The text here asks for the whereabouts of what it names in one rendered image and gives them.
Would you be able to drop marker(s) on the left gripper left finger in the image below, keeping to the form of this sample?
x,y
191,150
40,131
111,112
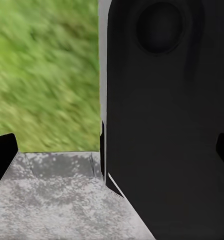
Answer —
x,y
8,150

